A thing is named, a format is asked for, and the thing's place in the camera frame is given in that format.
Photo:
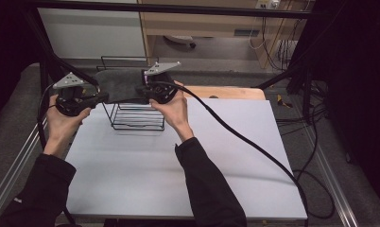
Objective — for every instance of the white cabinet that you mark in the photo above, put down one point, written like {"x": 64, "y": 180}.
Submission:
{"x": 90, "y": 34}

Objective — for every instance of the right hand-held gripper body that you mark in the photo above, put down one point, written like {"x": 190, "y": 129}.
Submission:
{"x": 161, "y": 91}

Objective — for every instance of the black curtain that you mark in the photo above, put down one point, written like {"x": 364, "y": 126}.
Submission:
{"x": 5, "y": 47}
{"x": 361, "y": 78}

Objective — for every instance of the person's right hand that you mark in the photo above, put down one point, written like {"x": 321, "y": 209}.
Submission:
{"x": 177, "y": 113}

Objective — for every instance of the dark grey towel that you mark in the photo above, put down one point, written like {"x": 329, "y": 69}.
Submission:
{"x": 120, "y": 85}

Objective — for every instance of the person's left hand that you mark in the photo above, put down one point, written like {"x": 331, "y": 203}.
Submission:
{"x": 62, "y": 129}

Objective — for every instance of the white power strip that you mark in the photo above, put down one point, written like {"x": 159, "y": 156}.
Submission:
{"x": 267, "y": 3}

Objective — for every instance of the light wooden desk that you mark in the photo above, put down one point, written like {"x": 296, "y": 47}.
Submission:
{"x": 203, "y": 28}

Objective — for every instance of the yellow black striped tape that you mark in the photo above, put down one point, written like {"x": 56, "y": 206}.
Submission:
{"x": 283, "y": 101}

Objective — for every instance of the office chair base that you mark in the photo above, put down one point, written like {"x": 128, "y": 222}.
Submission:
{"x": 180, "y": 39}

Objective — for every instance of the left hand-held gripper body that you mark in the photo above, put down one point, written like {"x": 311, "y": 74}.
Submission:
{"x": 70, "y": 101}

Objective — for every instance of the black metal frame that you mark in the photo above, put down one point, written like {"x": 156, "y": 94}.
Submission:
{"x": 210, "y": 11}

